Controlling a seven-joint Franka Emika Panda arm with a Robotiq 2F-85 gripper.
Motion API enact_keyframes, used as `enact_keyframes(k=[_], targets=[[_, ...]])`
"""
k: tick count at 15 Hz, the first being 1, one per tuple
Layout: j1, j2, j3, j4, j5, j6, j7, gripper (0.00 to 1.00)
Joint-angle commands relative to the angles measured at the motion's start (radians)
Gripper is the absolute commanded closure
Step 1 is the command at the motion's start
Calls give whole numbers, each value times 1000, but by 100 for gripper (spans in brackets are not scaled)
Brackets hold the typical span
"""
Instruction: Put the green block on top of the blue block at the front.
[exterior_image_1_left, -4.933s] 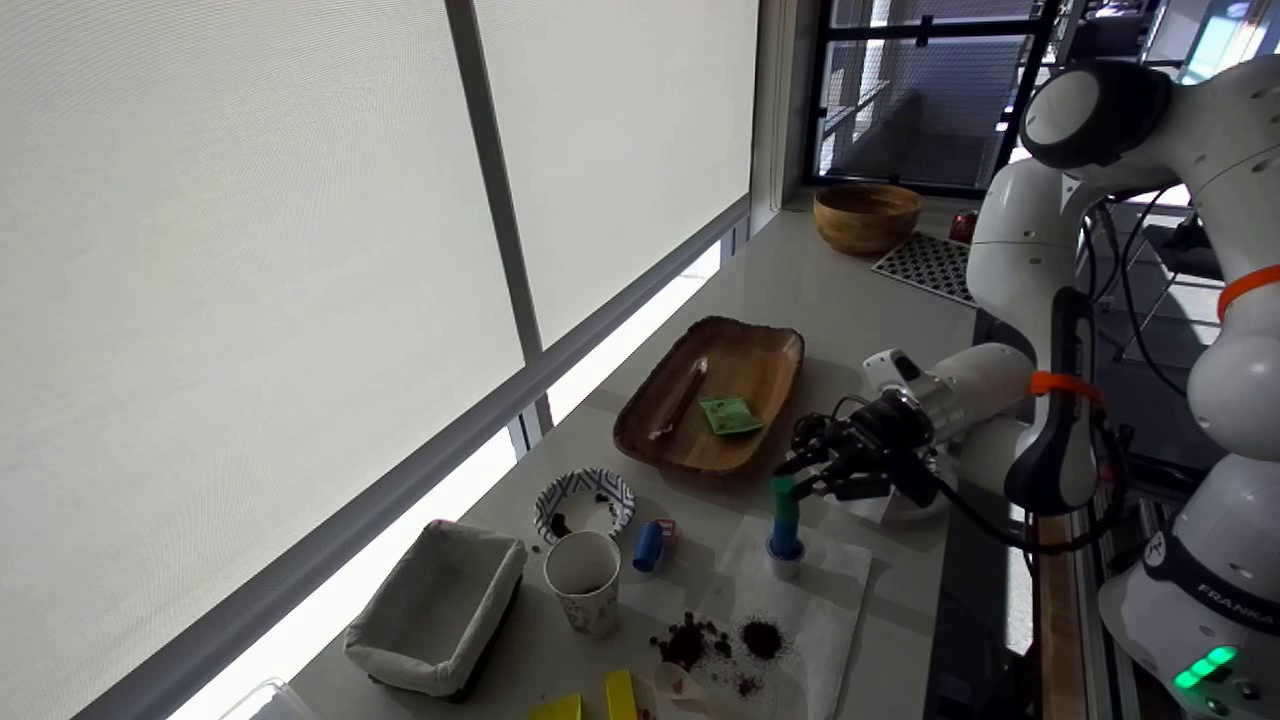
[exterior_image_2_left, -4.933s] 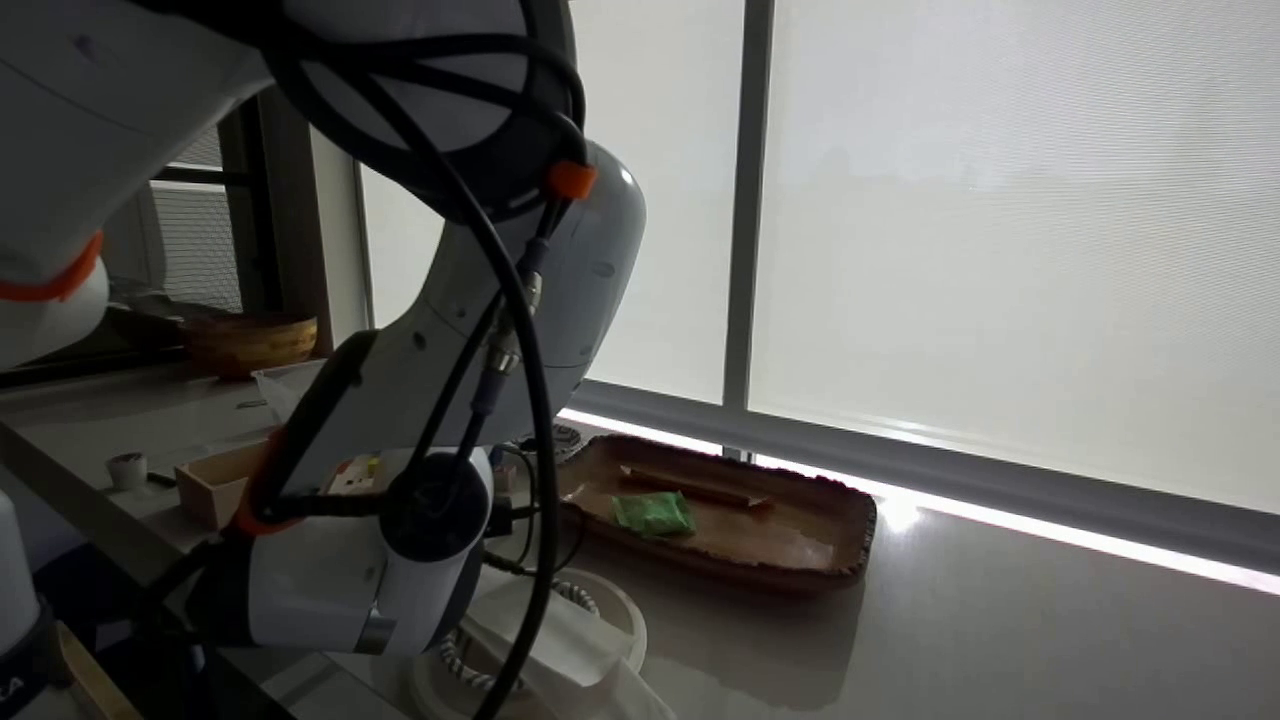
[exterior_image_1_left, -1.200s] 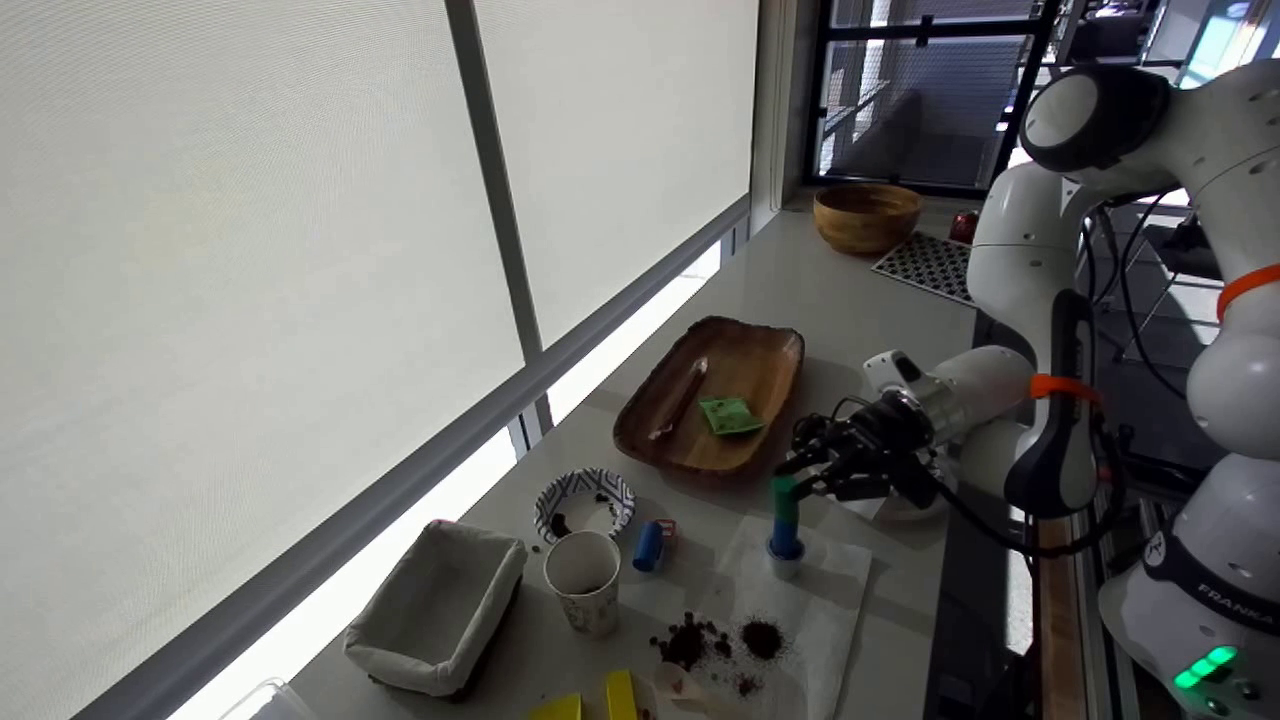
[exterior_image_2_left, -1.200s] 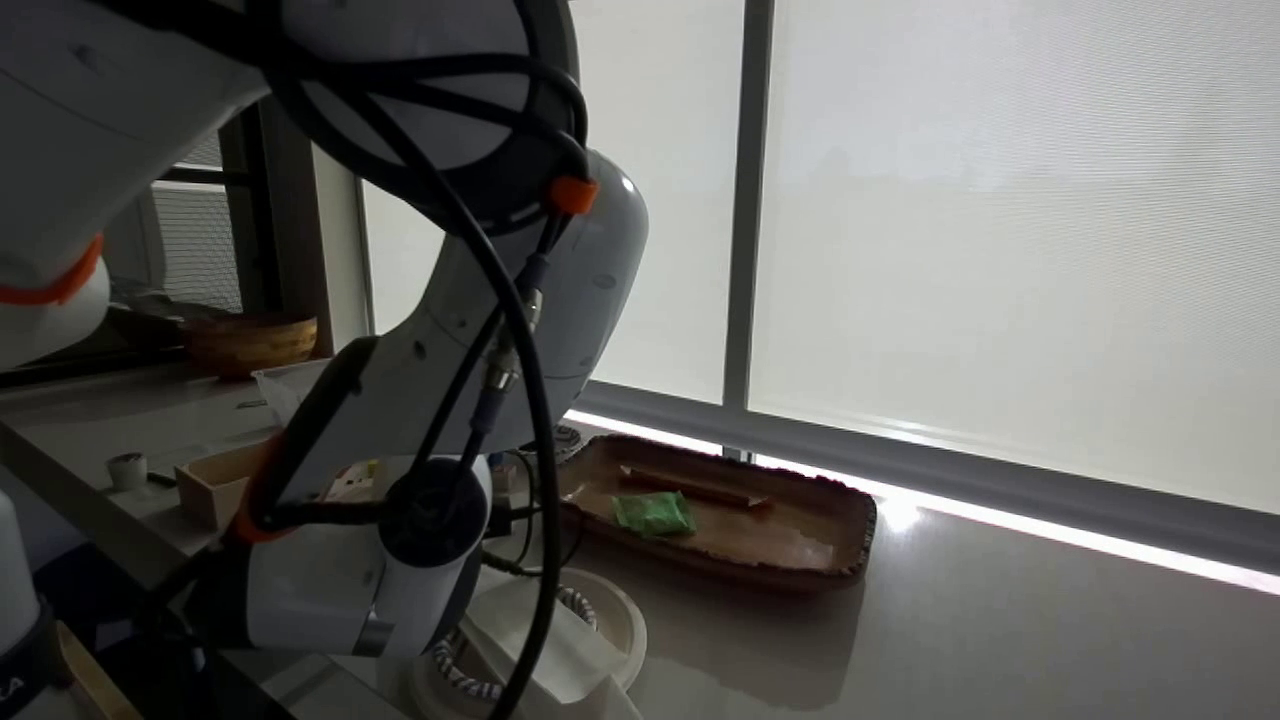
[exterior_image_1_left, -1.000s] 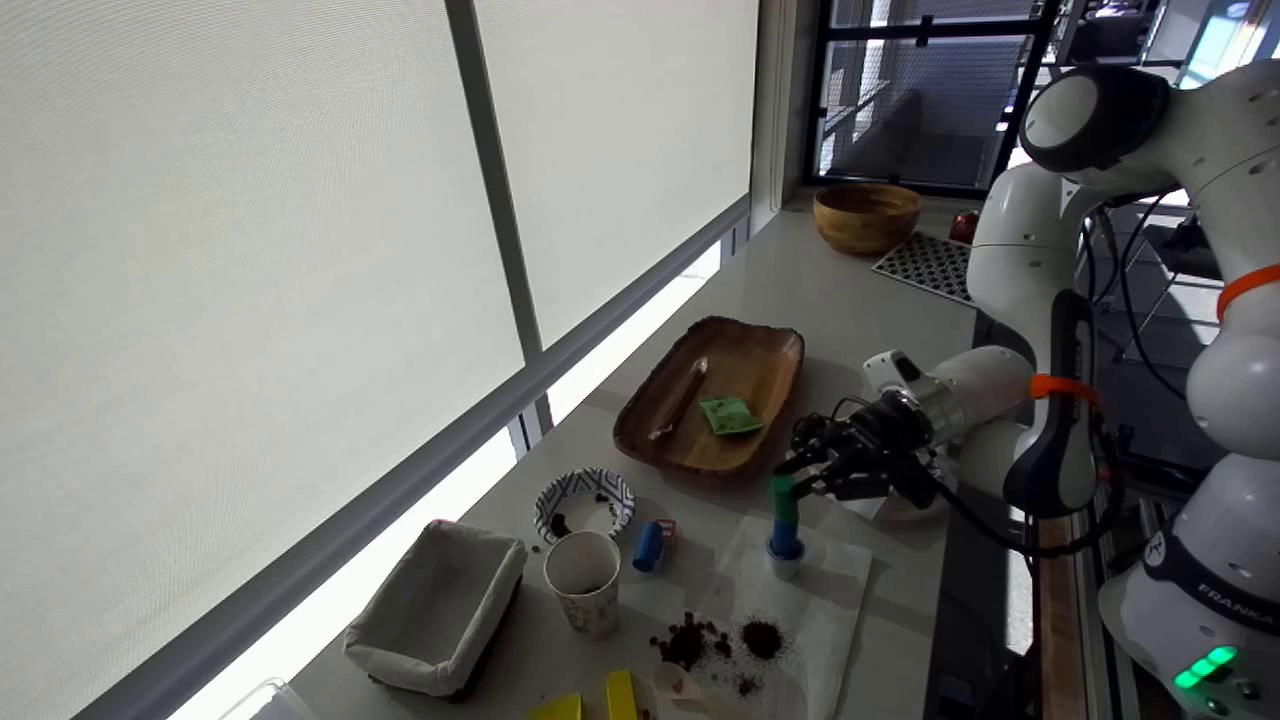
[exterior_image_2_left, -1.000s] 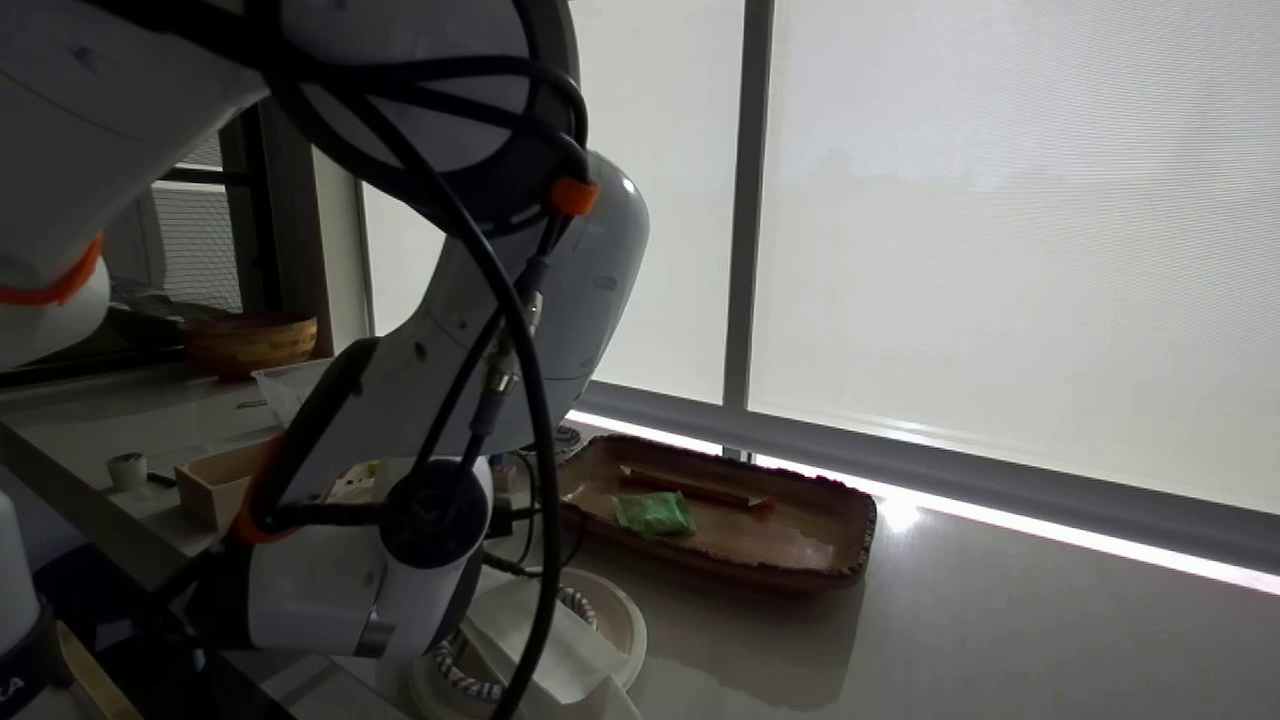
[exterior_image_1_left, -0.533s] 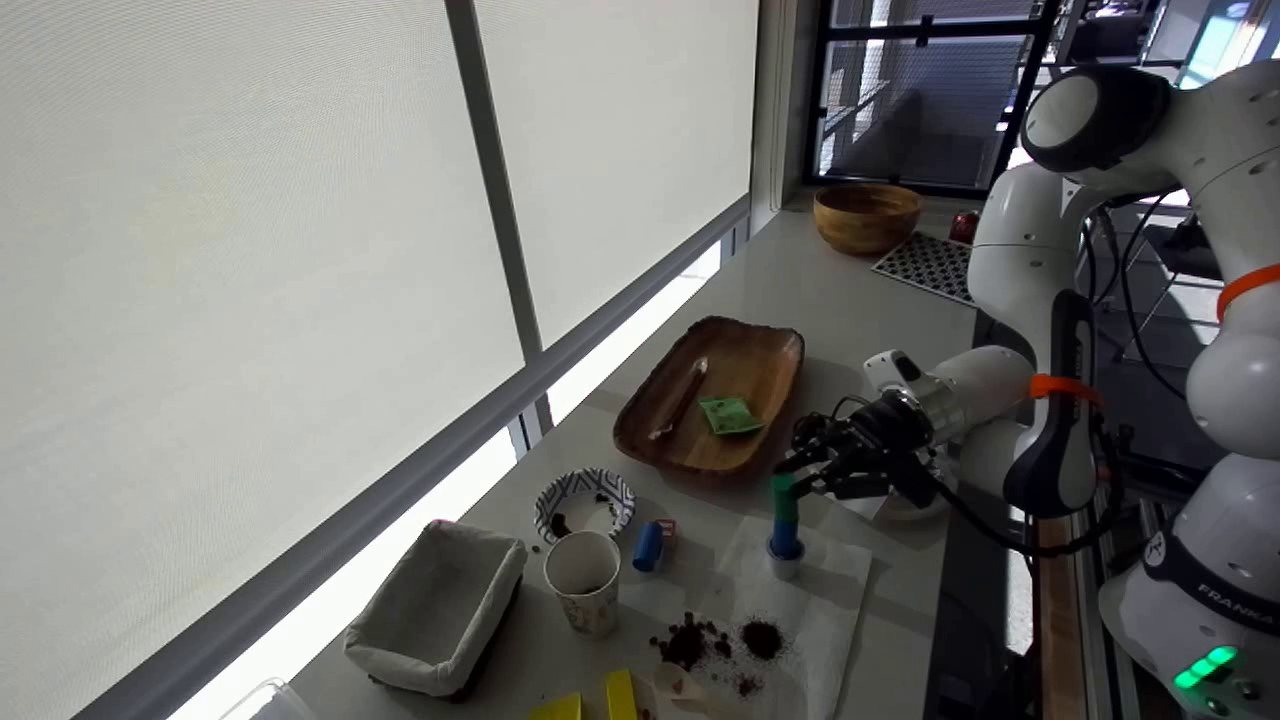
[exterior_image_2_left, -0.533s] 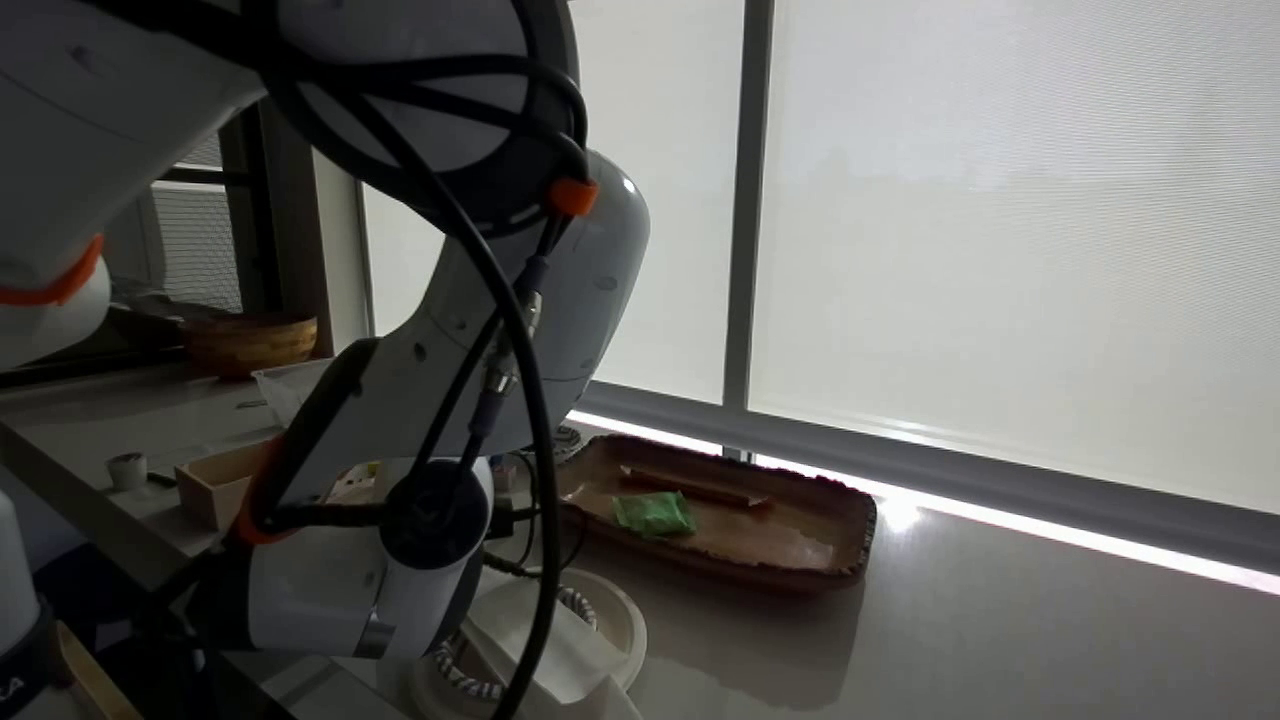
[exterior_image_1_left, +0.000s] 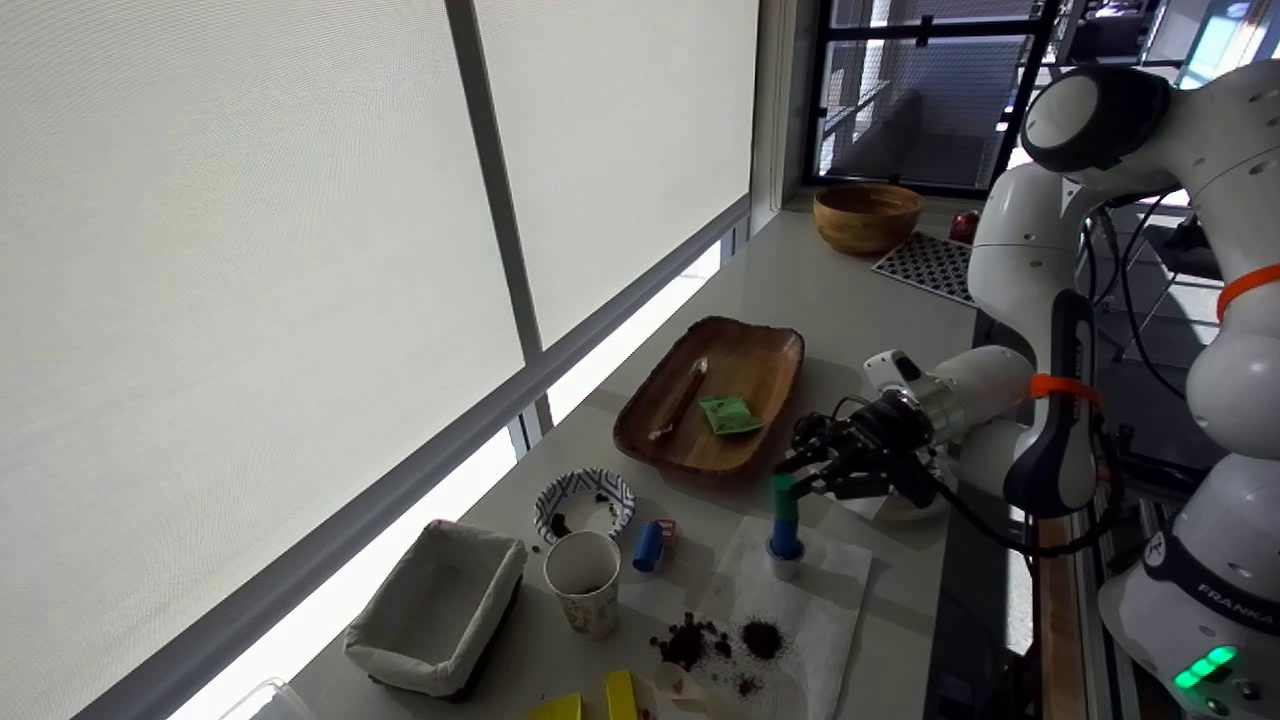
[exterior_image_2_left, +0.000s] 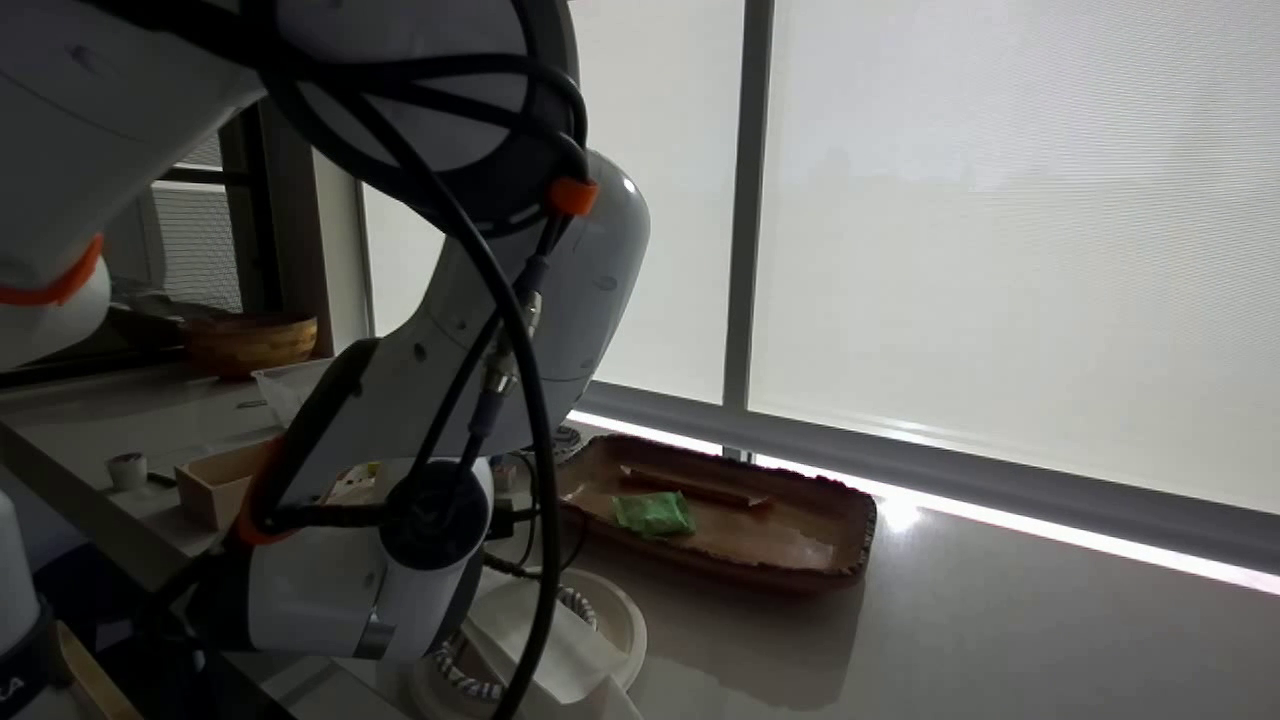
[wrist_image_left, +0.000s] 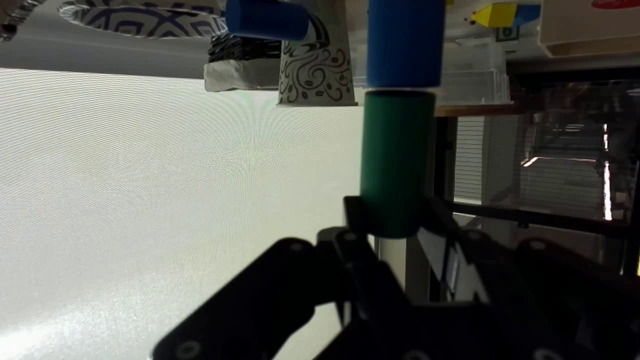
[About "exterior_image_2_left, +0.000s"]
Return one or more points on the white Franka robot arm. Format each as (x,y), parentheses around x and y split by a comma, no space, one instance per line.
(160,105)

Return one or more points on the brown wrapped stick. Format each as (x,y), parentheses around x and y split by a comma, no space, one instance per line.
(694,489)

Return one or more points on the green snack packet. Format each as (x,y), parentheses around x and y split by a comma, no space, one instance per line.
(654,518)

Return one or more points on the white roller blind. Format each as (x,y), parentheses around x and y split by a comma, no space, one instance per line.
(684,203)
(1042,203)

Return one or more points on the grey window mullion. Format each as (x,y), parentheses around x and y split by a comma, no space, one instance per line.
(750,203)

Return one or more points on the brown wooden tray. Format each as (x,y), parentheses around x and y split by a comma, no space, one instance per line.
(747,532)

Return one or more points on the brown woven basket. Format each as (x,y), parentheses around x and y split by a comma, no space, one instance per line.
(246,345)

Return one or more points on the brown cardboard box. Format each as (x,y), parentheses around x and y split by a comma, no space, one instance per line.
(207,485)

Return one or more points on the small white cup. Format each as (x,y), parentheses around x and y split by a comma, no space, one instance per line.
(127,469)

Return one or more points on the dark vertical post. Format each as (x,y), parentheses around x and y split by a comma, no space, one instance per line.
(284,242)

